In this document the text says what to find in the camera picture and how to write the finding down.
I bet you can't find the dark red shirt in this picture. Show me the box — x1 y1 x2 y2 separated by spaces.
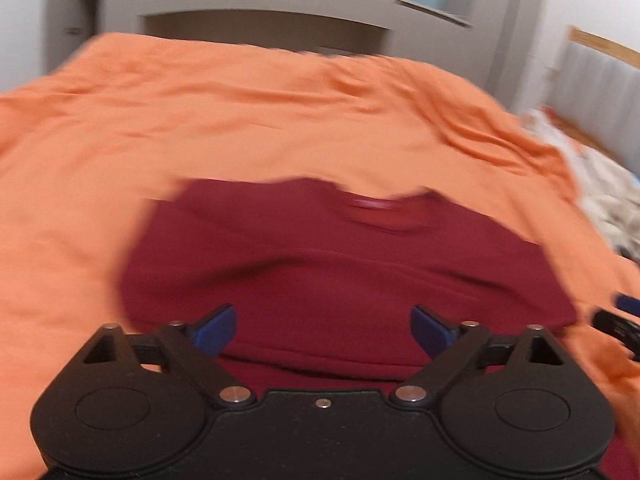
119 176 632 480

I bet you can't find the orange blanket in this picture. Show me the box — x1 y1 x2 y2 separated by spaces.
0 31 640 480

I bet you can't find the grey wardrobe with open shelves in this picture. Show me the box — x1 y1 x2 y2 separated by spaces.
47 0 146 68

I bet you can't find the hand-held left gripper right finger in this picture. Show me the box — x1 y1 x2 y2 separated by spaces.
391 304 565 408

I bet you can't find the grey padded headboard wooden frame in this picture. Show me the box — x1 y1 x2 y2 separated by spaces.
547 24 640 171

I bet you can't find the beige hoodie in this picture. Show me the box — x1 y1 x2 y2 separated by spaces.
520 107 640 256

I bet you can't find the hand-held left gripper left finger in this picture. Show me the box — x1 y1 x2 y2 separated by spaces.
81 303 257 407

